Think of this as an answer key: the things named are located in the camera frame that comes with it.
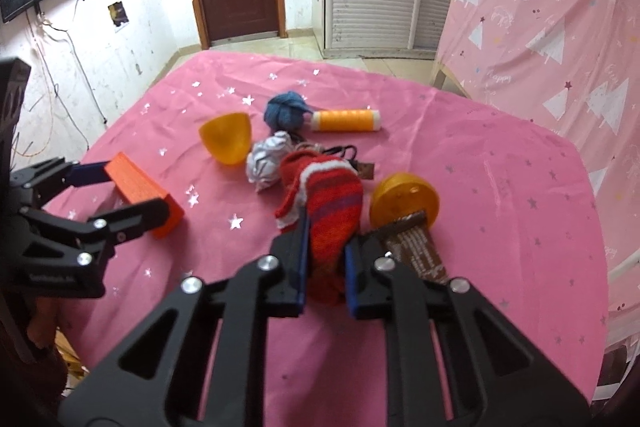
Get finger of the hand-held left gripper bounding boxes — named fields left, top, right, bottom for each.
left=10, top=159, right=111, bottom=208
left=20, top=197, right=173, bottom=268

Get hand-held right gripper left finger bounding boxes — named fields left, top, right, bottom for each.
left=57, top=219, right=313, bottom=427

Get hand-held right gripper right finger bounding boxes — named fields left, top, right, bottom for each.
left=344, top=234, right=593, bottom=427

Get orange rectangular block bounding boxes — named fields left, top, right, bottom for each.
left=105, top=152, right=186, bottom=239

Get red striped sock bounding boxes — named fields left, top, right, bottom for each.
left=274, top=149, right=365, bottom=307

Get orange plastic capsule half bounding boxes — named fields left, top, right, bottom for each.
left=370, top=173, right=441, bottom=230
left=198, top=112, right=251, bottom=166

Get person's left forearm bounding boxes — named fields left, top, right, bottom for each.
left=27, top=297, right=58, bottom=348

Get brown snack wrapper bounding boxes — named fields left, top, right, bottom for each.
left=357, top=209, right=451, bottom=285

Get silver patterned crumpled bag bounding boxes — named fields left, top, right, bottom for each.
left=246, top=131, right=296, bottom=192

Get orange thread spool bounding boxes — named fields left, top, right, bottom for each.
left=311, top=108, right=382, bottom=132

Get blue yarn ball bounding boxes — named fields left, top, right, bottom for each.
left=264, top=92, right=313, bottom=132

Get pink starred tablecloth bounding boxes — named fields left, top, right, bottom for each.
left=42, top=49, right=613, bottom=427

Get pink tree print curtain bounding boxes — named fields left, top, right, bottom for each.
left=432, top=0, right=640, bottom=348

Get wall cables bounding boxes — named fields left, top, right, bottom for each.
left=15, top=0, right=108, bottom=158

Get black cable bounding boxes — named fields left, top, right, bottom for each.
left=290, top=134, right=376, bottom=180

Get broken wall socket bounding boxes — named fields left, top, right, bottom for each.
left=108, top=1, right=130, bottom=28

